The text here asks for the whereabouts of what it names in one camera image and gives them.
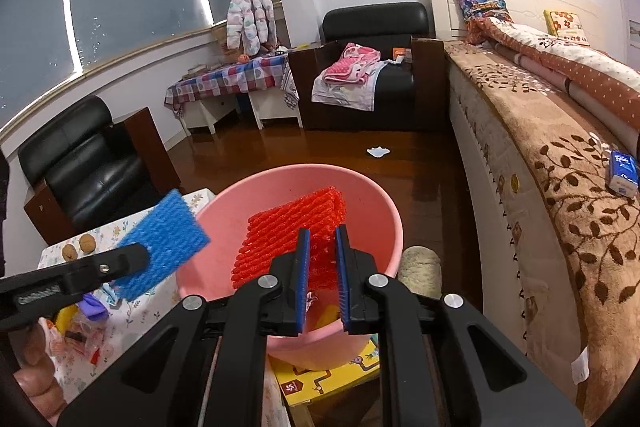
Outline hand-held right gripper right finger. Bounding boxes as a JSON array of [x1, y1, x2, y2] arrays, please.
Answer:
[[335, 224, 586, 427]]

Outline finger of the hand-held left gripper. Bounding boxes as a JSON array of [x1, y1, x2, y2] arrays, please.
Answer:
[[55, 243, 149, 295]]

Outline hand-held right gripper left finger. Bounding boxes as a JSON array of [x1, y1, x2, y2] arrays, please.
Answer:
[[57, 227, 313, 427]]

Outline purple cloth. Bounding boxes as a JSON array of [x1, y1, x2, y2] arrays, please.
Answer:
[[81, 293, 109, 322]]

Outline red foam net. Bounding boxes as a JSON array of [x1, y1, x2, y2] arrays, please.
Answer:
[[231, 187, 347, 308]]

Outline blue foam net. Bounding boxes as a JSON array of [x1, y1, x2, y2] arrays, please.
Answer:
[[111, 188, 211, 300]]

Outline pink plastic basin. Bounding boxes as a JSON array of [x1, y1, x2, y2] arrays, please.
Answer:
[[176, 163, 405, 370]]

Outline person's left hand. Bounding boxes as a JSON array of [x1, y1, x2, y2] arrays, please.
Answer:
[[12, 322, 68, 423]]

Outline floral bear tablecloth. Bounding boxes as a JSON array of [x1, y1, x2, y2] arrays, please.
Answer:
[[37, 189, 291, 427]]

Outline red printed plastic wrapper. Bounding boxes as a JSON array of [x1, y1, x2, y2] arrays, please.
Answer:
[[62, 329, 101, 365]]

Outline beige round cushion stool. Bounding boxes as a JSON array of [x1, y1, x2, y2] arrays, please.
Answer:
[[397, 245, 443, 300]]

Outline yellow children's book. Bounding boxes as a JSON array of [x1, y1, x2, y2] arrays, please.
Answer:
[[272, 339, 383, 408]]

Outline black leather armchair wooden sides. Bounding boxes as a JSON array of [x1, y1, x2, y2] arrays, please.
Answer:
[[289, 2, 448, 132], [17, 95, 182, 245]]

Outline white low table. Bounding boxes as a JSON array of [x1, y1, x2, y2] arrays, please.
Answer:
[[180, 92, 303, 136]]

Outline cream wooden bed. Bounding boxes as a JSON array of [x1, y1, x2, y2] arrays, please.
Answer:
[[425, 0, 640, 427]]

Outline white printed cloth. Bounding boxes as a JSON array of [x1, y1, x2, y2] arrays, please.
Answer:
[[311, 59, 388, 112]]

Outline plaid covered table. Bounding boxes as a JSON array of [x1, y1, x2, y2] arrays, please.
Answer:
[[165, 56, 301, 115]]

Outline pink patterned blanket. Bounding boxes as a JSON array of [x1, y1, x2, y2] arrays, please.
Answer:
[[322, 42, 381, 85]]

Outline brown leaf pattern blanket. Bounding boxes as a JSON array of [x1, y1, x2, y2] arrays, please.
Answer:
[[444, 39, 640, 425]]

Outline large curved window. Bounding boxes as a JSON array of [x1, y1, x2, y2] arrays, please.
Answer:
[[0, 0, 281, 132]]

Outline pink quilted jacket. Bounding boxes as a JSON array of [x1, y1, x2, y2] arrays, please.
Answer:
[[226, 0, 275, 56]]

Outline blue tissue pack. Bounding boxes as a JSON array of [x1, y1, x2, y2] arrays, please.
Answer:
[[606, 149, 640, 198]]

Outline colourful cartoon pillow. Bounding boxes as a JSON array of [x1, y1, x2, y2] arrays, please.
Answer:
[[454, 0, 513, 25]]

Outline orange dotted quilt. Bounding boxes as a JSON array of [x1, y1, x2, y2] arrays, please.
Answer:
[[467, 14, 640, 122]]

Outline yellow flowered pillow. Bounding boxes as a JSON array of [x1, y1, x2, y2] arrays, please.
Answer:
[[544, 9, 591, 45]]

